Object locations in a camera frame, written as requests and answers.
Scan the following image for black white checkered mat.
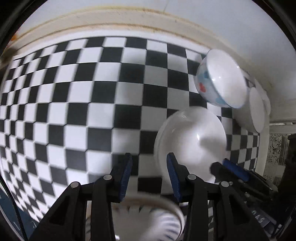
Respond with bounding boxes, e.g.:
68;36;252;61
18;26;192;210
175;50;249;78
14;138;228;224
1;37;259;221

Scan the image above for white plain bowl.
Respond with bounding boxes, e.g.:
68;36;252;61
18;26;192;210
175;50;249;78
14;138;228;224
154;106;227;194

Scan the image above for white bowl colourful dots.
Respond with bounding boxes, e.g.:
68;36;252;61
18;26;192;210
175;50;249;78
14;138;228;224
194;49;247;109

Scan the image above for white plate blue stripes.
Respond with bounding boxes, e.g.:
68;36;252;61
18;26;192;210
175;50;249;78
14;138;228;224
85;193;186;241

